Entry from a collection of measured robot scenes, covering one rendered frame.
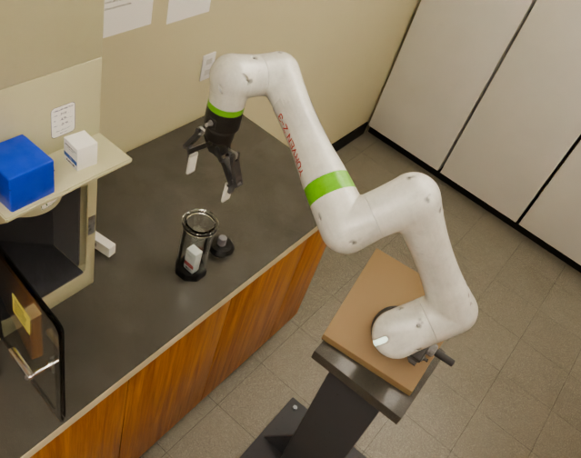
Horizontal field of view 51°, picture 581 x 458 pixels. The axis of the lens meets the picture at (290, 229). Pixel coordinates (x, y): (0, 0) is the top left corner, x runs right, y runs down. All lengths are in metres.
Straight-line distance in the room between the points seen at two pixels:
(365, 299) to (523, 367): 1.82
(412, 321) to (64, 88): 1.00
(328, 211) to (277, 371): 1.67
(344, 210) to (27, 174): 0.65
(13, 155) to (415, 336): 1.04
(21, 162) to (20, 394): 0.67
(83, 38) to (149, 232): 0.89
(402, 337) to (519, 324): 2.17
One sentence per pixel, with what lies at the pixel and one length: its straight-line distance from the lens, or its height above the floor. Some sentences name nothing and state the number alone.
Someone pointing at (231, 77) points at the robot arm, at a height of 1.69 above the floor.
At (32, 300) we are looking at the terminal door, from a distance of 1.34.
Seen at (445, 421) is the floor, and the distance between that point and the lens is 3.14.
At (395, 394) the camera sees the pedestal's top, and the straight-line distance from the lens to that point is 1.90.
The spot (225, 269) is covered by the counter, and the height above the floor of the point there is 0.94.
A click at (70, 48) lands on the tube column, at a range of 1.33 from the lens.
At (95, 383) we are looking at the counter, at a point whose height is 0.94.
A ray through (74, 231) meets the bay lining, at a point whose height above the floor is 1.15.
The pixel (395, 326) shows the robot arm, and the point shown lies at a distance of 1.63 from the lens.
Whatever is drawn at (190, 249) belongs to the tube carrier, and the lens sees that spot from 1.83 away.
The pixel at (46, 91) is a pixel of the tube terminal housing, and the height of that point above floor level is 1.67.
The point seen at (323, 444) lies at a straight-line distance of 2.32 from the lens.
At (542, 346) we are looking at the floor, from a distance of 3.75.
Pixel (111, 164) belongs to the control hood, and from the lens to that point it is 1.42.
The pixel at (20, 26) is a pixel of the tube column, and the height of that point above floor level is 1.83.
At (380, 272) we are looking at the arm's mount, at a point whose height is 1.14.
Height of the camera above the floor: 2.45
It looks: 44 degrees down
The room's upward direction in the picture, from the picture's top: 20 degrees clockwise
